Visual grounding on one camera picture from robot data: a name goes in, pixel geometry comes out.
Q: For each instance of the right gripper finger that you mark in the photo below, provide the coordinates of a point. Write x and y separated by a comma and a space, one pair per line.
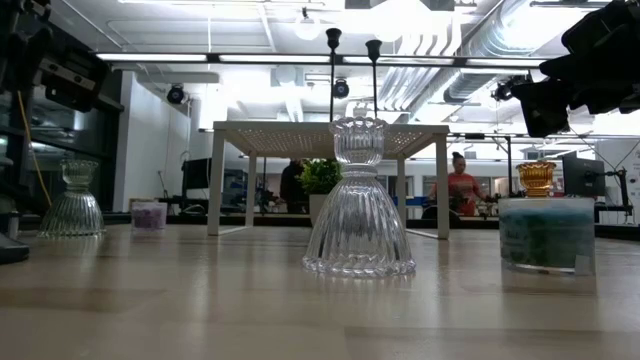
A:
542, 110

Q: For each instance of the amber glass candle holder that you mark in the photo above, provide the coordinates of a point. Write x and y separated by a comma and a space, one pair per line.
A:
536, 177

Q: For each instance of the clear ribbed glass candle holder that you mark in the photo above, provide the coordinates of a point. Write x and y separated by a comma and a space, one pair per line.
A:
359, 225
75, 210

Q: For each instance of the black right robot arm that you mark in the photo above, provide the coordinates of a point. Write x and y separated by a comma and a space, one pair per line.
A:
605, 25

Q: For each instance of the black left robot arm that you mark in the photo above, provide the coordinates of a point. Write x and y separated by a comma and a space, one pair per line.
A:
15, 50

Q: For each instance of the blue candle glass jar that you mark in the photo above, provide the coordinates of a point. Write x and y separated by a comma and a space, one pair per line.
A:
547, 240

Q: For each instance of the purple candle glass jar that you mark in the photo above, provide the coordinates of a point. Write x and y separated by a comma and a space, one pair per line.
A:
149, 217

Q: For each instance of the black ceiling spotlight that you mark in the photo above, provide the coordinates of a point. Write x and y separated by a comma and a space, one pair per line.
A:
505, 90
340, 88
176, 94

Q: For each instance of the black computer monitor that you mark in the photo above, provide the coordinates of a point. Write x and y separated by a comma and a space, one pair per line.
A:
582, 176
197, 173

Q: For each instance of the person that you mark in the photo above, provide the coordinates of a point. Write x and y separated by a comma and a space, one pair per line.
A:
292, 187
462, 190

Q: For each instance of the long led light bar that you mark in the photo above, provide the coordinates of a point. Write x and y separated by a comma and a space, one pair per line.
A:
275, 58

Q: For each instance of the green potted plant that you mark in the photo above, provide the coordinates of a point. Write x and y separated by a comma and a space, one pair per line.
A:
320, 175

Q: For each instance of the white perforated shelf riser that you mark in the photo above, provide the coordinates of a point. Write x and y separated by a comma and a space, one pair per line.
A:
300, 132

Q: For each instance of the round pendant lamp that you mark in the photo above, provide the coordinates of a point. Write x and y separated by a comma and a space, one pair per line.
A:
307, 26

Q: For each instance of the silver ventilation duct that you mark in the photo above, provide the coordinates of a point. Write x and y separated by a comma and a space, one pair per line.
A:
480, 45

